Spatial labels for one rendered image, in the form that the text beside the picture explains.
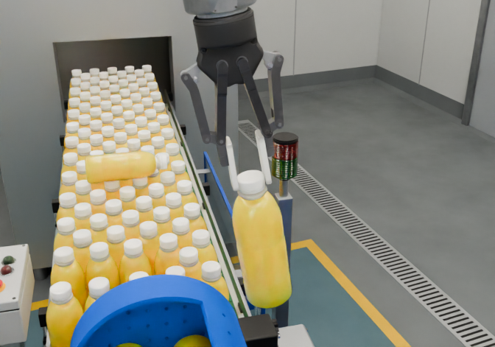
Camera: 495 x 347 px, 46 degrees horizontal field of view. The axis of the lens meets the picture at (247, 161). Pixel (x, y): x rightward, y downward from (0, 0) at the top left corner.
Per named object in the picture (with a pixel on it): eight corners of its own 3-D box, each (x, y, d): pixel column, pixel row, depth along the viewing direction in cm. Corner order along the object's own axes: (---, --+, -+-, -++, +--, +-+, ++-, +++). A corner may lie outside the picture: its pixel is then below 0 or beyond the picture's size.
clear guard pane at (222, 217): (260, 432, 159) (261, 286, 139) (208, 267, 228) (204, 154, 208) (261, 432, 159) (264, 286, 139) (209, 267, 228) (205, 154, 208)
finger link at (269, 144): (258, 119, 78) (280, 114, 79) (264, 153, 81) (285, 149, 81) (260, 123, 77) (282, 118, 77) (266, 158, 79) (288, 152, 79)
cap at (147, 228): (140, 237, 132) (139, 230, 131) (140, 228, 135) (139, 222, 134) (158, 236, 132) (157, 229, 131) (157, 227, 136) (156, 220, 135)
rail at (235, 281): (250, 333, 123) (250, 321, 122) (164, 95, 264) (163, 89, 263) (253, 332, 123) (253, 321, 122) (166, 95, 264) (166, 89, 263)
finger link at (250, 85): (230, 54, 76) (241, 50, 76) (259, 130, 80) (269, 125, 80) (235, 61, 72) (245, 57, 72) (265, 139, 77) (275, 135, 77)
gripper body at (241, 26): (190, 21, 68) (205, 98, 71) (261, 8, 68) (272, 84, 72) (185, 12, 74) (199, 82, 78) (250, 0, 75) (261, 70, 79)
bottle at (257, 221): (297, 303, 87) (281, 194, 78) (250, 313, 86) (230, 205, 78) (286, 275, 93) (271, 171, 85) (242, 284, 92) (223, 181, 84)
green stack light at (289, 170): (275, 180, 141) (275, 162, 138) (268, 169, 146) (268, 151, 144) (300, 177, 142) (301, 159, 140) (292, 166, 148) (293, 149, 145)
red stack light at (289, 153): (275, 161, 138) (275, 146, 137) (268, 151, 144) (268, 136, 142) (301, 159, 140) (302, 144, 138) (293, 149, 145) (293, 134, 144)
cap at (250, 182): (268, 191, 80) (267, 180, 79) (240, 197, 80) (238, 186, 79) (263, 179, 83) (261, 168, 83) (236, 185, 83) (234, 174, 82)
